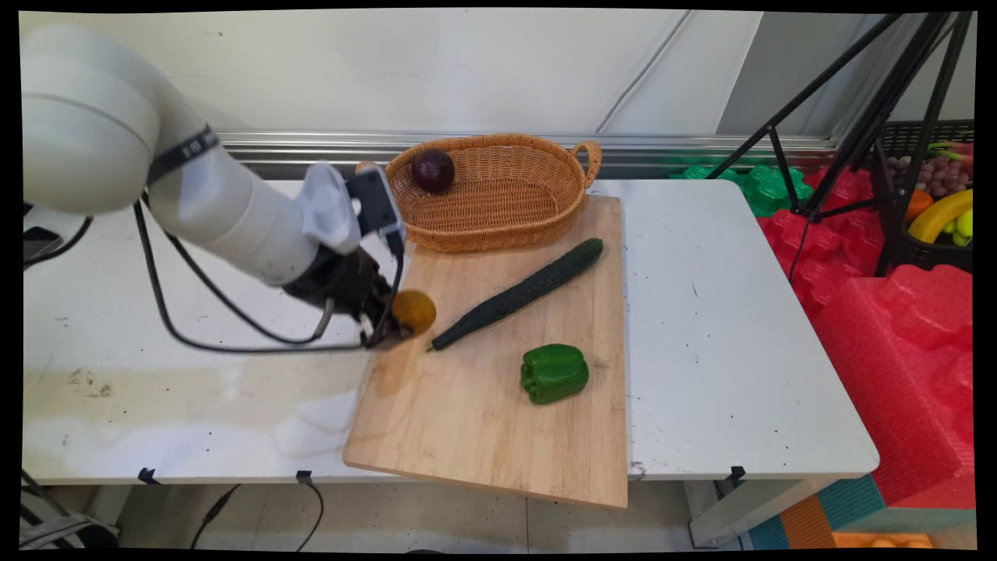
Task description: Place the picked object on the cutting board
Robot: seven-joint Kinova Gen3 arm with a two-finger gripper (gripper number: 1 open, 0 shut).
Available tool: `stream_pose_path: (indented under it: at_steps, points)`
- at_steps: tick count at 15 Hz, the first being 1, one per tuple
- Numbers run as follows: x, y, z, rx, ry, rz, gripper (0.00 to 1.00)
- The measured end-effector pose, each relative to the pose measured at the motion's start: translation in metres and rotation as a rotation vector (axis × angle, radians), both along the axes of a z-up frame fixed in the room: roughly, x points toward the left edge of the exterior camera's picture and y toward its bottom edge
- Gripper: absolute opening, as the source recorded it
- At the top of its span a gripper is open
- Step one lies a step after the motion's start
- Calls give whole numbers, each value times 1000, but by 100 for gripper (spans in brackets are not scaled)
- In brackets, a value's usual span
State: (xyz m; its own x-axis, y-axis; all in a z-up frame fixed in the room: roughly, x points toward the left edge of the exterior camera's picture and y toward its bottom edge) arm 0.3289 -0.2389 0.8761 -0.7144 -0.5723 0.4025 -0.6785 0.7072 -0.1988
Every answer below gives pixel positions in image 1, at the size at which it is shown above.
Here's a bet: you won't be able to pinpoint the white table leg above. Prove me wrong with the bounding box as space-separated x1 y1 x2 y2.
689 477 840 549

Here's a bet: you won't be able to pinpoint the red foam mat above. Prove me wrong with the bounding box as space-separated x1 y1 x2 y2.
812 265 976 511
757 165 887 320

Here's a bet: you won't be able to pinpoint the black tripod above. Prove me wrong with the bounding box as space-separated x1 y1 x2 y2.
705 12 974 279

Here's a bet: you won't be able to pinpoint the green toy bell pepper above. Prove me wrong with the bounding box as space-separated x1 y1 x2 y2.
520 344 590 406

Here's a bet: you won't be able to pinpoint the grey metal frame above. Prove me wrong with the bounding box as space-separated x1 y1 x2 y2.
19 471 121 551

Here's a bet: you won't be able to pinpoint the wooden cutting board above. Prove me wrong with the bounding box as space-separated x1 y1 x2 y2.
343 195 629 510

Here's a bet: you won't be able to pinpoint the dark green toy cucumber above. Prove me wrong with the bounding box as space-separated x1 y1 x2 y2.
427 238 605 353

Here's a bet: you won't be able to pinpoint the yellow-orange toy fruit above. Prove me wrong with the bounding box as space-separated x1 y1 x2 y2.
392 290 438 337

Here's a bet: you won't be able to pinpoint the metal wall rail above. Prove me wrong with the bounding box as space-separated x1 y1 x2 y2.
217 129 840 181

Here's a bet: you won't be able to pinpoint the black wire basket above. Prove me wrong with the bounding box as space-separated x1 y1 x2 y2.
874 119 974 273

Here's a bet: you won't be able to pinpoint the orange foam mat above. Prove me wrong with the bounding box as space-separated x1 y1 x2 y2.
779 494 839 550

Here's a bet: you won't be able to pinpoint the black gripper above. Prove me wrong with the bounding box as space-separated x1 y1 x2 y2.
282 245 412 350

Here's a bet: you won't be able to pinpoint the wicker basket with handles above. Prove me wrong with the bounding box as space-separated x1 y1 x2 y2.
357 132 603 254

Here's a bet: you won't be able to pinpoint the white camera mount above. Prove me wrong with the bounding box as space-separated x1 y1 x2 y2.
300 162 364 256

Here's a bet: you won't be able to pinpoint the black cable under table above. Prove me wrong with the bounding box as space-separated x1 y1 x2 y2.
294 475 326 553
190 483 243 551

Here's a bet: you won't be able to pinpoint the teal foam mat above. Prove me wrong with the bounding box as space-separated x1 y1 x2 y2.
746 474 976 551

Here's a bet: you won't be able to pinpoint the purple toy grapes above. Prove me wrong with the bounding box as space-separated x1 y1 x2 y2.
888 154 974 200

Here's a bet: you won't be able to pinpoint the green foam mat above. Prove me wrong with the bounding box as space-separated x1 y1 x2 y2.
671 162 815 218

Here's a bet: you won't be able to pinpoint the black smartphone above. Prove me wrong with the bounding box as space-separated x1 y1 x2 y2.
23 226 63 263

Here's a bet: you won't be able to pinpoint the yellow-green toy fruit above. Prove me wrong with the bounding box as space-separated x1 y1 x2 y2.
941 209 974 248

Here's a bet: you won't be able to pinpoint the black arm strap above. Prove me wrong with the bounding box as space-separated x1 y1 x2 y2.
146 125 221 189

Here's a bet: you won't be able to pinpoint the yellow toy banana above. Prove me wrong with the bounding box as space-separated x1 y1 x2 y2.
908 189 974 245

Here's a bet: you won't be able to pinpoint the dark purple toy onion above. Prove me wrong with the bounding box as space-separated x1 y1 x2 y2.
411 148 456 195

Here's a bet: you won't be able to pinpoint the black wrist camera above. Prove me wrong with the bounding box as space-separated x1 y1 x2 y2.
345 165 407 259

